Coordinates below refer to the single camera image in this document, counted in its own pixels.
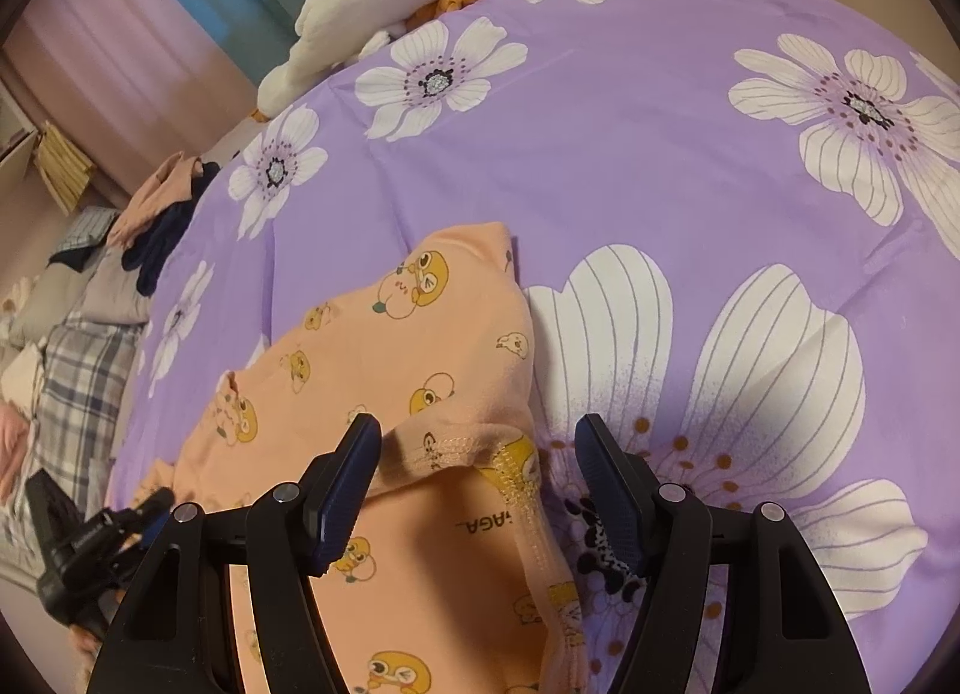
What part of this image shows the white cloth pile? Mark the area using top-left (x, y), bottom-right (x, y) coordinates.
top-left (0, 274), bottom-right (47, 406)

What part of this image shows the pink folded cloth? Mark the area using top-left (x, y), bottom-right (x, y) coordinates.
top-left (0, 401), bottom-right (32, 507)

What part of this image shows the peach cartoon print garment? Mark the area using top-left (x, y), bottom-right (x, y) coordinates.
top-left (135, 221), bottom-right (593, 694)

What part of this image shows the purple floral blanket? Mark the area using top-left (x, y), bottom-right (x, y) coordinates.
top-left (105, 0), bottom-right (960, 694)

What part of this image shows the navy crumpled cloth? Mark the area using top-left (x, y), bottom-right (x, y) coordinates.
top-left (120, 161), bottom-right (223, 294)

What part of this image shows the blue checked cloth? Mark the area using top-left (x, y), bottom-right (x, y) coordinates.
top-left (51, 206), bottom-right (121, 269)

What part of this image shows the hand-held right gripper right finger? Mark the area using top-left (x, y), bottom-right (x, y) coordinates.
top-left (574, 413), bottom-right (875, 694)

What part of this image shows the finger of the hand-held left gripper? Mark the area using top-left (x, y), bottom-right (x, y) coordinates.
top-left (109, 487), bottom-right (179, 545)

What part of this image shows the pink curtain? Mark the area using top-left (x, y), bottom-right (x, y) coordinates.
top-left (0, 0), bottom-right (260, 215)

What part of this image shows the white cabinet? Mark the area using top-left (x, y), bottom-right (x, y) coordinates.
top-left (0, 94), bottom-right (40, 211)

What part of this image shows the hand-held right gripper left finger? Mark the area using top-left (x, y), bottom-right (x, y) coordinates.
top-left (86, 413), bottom-right (383, 694)

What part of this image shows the grey cloth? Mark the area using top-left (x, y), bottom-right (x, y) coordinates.
top-left (15, 251), bottom-right (151, 351)

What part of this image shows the yellow woven basket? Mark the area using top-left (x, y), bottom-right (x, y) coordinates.
top-left (34, 122), bottom-right (95, 215)

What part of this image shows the grey plaid blanket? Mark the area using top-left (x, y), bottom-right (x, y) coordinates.
top-left (30, 322), bottom-right (145, 515)

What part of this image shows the pink crumpled cloth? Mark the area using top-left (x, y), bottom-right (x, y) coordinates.
top-left (112, 152), bottom-right (205, 249)

